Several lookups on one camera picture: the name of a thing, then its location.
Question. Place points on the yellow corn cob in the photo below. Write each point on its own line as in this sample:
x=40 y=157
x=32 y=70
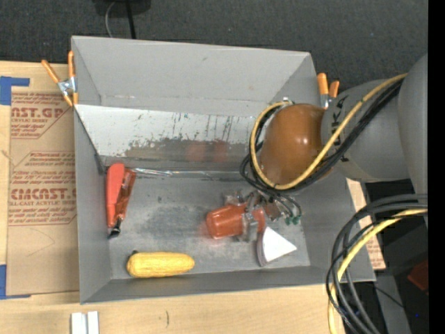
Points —
x=160 y=264

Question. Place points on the brown cardboard board red print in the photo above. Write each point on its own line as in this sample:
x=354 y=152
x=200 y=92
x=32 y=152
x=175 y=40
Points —
x=41 y=221

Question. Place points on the red-orange block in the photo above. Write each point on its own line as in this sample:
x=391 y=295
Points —
x=224 y=223

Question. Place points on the grey metal bin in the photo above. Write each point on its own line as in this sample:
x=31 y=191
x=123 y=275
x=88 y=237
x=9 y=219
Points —
x=194 y=78

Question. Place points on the white triangular wedge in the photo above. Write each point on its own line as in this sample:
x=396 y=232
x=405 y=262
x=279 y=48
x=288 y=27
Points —
x=276 y=245

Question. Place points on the orange-red hand tool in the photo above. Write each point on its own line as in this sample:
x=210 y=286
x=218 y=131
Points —
x=114 y=193

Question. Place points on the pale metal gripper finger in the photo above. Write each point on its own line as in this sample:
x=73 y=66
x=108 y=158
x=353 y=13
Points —
x=235 y=199
x=249 y=225

